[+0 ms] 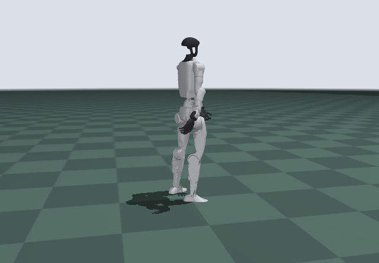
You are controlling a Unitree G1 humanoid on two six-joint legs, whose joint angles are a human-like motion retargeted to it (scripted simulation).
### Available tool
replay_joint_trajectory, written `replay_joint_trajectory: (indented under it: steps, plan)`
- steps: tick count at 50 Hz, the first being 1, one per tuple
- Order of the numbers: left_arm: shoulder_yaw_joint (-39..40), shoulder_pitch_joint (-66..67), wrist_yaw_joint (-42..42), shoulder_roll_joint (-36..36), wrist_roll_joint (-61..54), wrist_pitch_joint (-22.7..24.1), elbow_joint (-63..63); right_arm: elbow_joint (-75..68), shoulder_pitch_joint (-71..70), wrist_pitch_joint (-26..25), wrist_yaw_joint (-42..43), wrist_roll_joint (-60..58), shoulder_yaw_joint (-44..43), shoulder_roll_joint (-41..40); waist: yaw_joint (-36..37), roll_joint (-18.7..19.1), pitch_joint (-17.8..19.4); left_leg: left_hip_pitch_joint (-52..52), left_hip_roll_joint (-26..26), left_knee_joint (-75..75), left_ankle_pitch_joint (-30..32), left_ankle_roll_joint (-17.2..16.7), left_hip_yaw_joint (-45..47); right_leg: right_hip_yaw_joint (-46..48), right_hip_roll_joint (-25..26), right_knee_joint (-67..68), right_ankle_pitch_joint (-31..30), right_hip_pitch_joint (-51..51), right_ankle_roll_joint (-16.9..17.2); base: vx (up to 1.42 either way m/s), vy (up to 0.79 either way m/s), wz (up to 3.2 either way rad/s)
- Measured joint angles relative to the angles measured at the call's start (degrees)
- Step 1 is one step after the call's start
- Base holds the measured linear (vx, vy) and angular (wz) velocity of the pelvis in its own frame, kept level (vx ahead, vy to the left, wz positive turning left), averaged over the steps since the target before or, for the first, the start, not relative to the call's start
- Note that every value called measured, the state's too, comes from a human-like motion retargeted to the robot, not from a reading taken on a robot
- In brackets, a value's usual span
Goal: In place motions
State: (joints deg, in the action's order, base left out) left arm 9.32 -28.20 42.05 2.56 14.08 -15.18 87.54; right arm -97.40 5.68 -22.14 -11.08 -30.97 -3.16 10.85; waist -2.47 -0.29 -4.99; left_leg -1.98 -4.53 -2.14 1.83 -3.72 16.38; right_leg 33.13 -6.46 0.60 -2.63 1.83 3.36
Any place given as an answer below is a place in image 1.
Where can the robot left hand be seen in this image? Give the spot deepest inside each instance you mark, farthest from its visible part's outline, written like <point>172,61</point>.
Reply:
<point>204,114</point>

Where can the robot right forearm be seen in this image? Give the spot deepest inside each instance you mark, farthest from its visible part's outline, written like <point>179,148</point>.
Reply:
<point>198,102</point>

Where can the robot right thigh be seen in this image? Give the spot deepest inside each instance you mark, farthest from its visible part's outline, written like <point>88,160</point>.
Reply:
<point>199,136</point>

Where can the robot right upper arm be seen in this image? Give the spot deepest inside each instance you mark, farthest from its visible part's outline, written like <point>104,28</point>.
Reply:
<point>198,70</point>

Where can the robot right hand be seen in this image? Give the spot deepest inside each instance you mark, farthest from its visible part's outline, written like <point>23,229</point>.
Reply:
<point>189,125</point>

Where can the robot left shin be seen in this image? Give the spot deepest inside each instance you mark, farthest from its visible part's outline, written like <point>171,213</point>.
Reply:
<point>178,165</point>

